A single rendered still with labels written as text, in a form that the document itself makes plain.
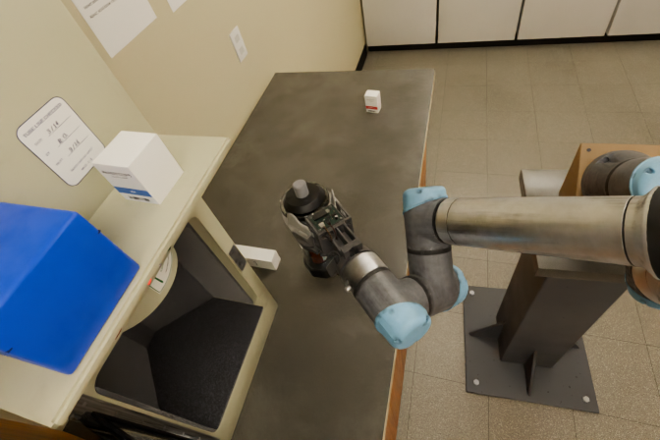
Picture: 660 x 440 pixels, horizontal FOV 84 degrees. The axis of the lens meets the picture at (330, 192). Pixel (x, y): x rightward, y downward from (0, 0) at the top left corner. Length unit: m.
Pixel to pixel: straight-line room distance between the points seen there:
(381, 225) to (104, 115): 0.74
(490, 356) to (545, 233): 1.40
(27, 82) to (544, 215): 0.56
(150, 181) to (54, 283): 0.14
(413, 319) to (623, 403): 1.48
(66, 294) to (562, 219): 0.49
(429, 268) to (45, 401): 0.50
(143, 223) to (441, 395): 1.57
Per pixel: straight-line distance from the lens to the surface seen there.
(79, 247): 0.35
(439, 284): 0.65
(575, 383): 1.93
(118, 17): 1.14
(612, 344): 2.05
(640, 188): 0.82
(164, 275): 0.62
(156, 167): 0.43
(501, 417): 1.84
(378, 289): 0.60
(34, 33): 0.47
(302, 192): 0.75
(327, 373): 0.89
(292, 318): 0.95
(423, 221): 0.61
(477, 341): 1.88
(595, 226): 0.48
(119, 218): 0.46
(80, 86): 0.48
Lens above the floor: 1.78
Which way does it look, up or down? 48 degrees down
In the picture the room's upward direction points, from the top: 16 degrees counter-clockwise
